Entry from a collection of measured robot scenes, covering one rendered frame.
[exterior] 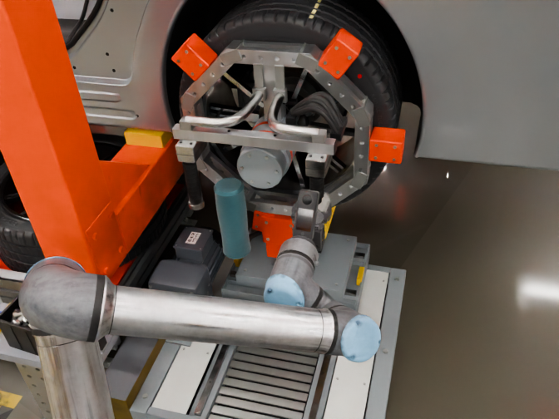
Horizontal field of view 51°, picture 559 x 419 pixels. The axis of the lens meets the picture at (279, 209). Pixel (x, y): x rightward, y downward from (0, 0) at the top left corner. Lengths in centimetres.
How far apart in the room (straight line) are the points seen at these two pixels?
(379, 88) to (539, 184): 162
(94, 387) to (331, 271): 115
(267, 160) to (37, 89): 57
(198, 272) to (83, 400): 82
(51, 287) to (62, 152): 55
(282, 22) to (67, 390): 102
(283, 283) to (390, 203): 165
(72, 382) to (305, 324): 45
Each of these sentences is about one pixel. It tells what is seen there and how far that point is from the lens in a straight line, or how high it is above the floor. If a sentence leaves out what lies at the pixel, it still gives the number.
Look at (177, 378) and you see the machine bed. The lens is 208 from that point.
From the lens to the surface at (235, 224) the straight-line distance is 174.
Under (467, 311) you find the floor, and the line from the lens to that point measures 238.
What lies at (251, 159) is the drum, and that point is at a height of 88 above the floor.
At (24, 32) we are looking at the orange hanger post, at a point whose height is 128.
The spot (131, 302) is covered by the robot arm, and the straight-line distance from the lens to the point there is 104.
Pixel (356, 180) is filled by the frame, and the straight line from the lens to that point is 168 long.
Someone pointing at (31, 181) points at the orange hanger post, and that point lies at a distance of 161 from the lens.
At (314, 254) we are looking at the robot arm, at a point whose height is 83.
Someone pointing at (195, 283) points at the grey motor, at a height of 40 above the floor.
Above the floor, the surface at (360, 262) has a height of 16.
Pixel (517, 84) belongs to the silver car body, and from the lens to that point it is 168.
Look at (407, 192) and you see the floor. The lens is 290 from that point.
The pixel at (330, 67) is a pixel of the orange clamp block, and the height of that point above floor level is 109.
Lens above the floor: 173
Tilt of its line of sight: 38 degrees down
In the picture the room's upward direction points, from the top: 4 degrees counter-clockwise
